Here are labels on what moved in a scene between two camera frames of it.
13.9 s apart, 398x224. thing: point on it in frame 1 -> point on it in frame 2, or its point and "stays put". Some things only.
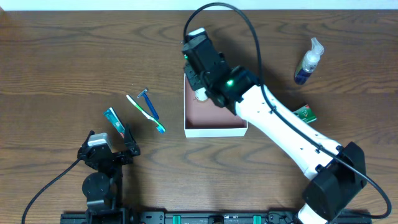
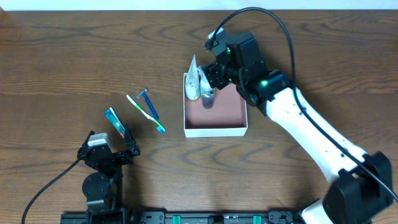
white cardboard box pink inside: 205,119 stays put
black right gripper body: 191,75 -> 214,75
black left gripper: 113,157 stays put
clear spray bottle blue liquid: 310,63 -> 208,93
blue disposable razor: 143,93 stays put
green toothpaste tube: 111,116 stays put
